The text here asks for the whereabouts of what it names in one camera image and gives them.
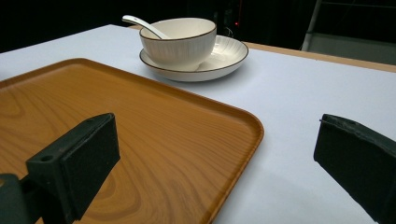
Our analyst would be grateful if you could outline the white ribbed plate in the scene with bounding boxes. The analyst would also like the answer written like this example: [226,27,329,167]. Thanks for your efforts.
[139,34,249,83]

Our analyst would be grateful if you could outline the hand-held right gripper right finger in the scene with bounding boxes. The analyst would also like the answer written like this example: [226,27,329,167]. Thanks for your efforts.
[313,113,396,224]

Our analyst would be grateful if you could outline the metal stand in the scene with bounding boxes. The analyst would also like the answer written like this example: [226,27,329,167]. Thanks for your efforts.
[300,0,396,66]

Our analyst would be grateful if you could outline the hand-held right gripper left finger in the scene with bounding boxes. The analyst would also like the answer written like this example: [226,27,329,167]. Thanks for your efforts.
[25,112,121,224]

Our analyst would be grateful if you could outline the white ceramic spoon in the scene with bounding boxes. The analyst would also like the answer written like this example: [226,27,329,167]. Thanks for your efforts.
[121,14,171,40]

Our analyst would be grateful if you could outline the white ribbed bowl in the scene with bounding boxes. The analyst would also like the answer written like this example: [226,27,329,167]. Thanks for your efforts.
[138,17,218,72]

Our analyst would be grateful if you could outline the wooden tray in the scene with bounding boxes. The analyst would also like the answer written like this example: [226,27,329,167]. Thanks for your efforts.
[0,57,265,224]

